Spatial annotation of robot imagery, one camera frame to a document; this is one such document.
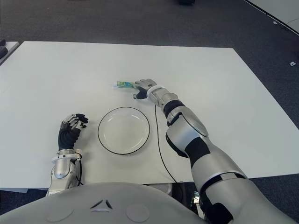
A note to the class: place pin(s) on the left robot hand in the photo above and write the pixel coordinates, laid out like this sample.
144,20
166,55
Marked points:
67,137

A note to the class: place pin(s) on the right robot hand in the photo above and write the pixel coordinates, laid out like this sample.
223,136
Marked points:
144,84

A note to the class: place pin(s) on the green white toothpaste tube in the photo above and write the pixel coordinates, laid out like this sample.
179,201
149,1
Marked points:
122,84

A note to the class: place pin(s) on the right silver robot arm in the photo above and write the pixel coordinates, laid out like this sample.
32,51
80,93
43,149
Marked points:
198,140

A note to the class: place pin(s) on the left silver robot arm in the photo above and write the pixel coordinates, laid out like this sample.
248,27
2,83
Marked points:
61,168

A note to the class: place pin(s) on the white plate with black rim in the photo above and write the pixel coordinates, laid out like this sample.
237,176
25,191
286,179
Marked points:
123,130

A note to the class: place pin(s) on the grey robot torso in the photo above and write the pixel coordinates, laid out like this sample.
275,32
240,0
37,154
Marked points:
93,205

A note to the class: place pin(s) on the white side table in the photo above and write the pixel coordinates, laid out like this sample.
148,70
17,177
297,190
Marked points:
8,50

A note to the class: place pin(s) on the white background table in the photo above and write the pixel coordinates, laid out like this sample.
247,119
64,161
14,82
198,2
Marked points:
278,11

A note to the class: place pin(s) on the small grey floor bracket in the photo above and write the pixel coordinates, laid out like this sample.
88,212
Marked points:
292,64

